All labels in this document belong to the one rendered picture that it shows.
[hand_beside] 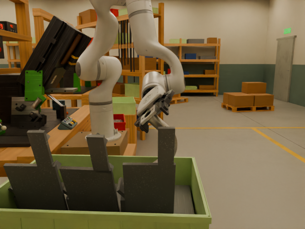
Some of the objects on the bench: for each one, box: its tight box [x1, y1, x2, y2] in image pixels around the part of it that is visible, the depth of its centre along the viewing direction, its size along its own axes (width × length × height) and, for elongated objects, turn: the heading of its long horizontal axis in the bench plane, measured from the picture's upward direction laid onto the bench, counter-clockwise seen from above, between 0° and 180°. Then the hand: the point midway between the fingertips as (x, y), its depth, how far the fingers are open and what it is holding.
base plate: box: [0, 108, 79, 147], centre depth 195 cm, size 42×110×2 cm, turn 3°
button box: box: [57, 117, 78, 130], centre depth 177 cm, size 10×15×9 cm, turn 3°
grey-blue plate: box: [52, 100, 65, 119], centre depth 203 cm, size 10×2×14 cm, turn 93°
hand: (154, 118), depth 74 cm, fingers open, 7 cm apart
